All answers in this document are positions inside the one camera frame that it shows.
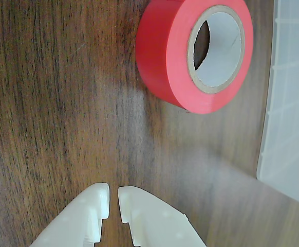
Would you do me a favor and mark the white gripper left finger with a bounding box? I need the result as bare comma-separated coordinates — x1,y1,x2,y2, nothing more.
28,182,111,247

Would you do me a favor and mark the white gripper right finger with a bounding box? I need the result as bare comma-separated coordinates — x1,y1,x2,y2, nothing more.
117,185,207,247

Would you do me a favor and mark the red tape roll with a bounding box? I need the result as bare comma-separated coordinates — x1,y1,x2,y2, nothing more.
136,0,254,115

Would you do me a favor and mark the clear plastic box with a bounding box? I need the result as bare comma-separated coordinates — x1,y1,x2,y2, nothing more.
256,0,299,210

